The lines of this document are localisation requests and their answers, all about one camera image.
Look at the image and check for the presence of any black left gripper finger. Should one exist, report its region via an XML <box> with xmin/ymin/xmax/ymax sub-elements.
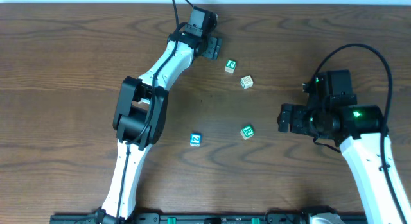
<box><xmin>205</xmin><ymin>37</ymin><xmax>218</xmax><ymax>59</ymax></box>
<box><xmin>214</xmin><ymin>38</ymin><xmax>222</xmax><ymax>59</ymax></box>

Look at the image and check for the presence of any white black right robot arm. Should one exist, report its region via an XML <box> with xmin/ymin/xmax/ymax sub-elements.
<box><xmin>277</xmin><ymin>103</ymin><xmax>410</xmax><ymax>223</ymax></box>

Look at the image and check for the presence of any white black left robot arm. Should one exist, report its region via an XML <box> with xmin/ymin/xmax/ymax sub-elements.
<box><xmin>96</xmin><ymin>32</ymin><xmax>222</xmax><ymax>223</ymax></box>

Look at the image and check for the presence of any green letter P block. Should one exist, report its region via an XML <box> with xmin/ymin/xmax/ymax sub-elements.
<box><xmin>225</xmin><ymin>60</ymin><xmax>237</xmax><ymax>73</ymax></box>

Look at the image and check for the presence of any green letter R block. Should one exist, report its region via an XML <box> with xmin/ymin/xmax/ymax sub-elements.
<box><xmin>240</xmin><ymin>125</ymin><xmax>255</xmax><ymax>140</ymax></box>

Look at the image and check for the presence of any plain wooden patterned block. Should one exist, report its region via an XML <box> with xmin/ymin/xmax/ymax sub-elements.
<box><xmin>240</xmin><ymin>75</ymin><xmax>254</xmax><ymax>89</ymax></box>

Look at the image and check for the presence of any blue number 2 block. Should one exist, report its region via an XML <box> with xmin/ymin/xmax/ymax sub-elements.
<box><xmin>189</xmin><ymin>134</ymin><xmax>202</xmax><ymax>147</ymax></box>

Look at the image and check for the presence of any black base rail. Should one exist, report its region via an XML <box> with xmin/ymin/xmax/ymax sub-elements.
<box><xmin>49</xmin><ymin>206</ymin><xmax>367</xmax><ymax>224</ymax></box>

